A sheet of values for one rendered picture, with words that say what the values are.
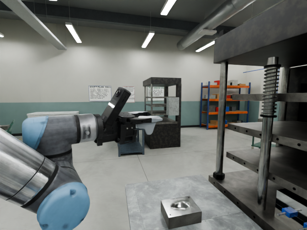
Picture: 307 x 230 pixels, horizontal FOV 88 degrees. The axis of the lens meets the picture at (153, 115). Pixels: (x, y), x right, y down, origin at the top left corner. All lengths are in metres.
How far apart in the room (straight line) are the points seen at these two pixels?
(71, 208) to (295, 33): 1.09
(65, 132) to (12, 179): 0.15
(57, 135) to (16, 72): 7.64
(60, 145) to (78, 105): 6.90
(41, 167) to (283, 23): 1.15
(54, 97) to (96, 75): 1.87
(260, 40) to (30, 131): 1.18
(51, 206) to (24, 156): 0.08
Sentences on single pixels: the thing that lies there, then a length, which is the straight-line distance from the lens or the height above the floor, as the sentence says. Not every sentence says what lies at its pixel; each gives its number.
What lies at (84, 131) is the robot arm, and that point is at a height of 1.43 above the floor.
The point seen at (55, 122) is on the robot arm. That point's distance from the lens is 0.42.
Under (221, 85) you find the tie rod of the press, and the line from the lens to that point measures 1.48.
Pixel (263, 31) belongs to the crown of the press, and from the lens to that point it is 1.22.
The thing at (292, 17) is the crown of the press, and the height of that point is 1.90.
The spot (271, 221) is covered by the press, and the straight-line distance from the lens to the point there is 1.33.
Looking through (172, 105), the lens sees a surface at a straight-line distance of 4.43.
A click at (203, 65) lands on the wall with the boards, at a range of 8.49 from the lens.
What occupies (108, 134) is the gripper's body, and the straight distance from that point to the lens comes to 0.48.
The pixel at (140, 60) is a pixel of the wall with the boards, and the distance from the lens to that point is 7.45.
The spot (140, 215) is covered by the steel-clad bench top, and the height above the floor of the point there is 0.80.
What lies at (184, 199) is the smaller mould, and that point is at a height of 0.87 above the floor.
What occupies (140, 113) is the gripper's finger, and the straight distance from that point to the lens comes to 0.55.
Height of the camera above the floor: 1.52
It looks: 7 degrees down
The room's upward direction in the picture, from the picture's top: straight up
